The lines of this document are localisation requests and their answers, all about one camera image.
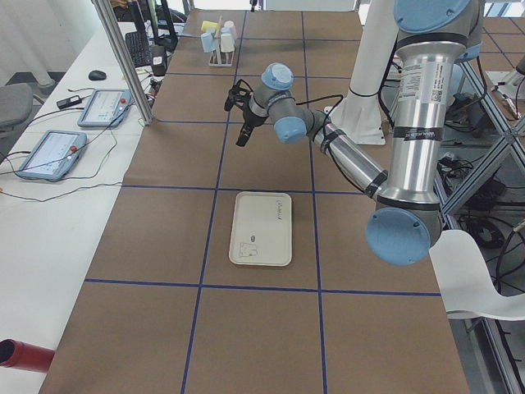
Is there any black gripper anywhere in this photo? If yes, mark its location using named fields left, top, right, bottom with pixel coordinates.
left=224, top=0, right=263, bottom=147

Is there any pale green plastic cup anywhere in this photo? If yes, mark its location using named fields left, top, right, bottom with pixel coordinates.
left=221, top=33, right=235, bottom=53

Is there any pink plastic cup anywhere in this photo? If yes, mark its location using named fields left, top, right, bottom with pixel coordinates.
left=223, top=21, right=238, bottom=39

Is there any yellow plastic cup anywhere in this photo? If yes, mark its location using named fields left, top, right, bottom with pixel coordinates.
left=201, top=21, right=220, bottom=34

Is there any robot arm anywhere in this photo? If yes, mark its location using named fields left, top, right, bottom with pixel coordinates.
left=224, top=1, right=484, bottom=265

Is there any black keyboard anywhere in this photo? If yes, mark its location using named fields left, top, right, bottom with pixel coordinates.
left=125, top=31, right=151, bottom=67

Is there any far teach pendant tablet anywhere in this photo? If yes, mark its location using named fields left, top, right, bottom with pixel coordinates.
left=77, top=89, right=133, bottom=128

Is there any teach pendant tablet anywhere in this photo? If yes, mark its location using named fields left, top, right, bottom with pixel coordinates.
left=77, top=89, right=133, bottom=128
left=16, top=130, right=88, bottom=181

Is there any black computer mouse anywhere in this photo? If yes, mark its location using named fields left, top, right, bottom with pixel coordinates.
left=88, top=70, right=107, bottom=81

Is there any cream rabbit serving tray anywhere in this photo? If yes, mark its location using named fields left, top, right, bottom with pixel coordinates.
left=229, top=191, right=292, bottom=268

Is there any near teach pendant tablet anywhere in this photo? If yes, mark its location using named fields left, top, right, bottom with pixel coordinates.
left=16, top=130, right=88, bottom=181

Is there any white moulded chair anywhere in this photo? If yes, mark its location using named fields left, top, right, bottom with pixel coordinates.
left=429, top=230, right=524, bottom=321

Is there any red cylinder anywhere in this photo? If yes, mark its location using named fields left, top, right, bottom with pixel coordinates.
left=1, top=339, right=55, bottom=373

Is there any white wire cup rack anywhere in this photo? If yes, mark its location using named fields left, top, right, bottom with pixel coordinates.
left=208, top=16, right=237, bottom=67

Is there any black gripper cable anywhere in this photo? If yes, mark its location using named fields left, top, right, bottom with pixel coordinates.
left=229, top=78, right=362, bottom=194

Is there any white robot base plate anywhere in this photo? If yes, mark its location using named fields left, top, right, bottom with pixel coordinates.
left=324, top=103, right=386, bottom=145

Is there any aluminium frame post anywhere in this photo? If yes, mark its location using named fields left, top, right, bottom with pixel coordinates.
left=92, top=0, right=153, bottom=126

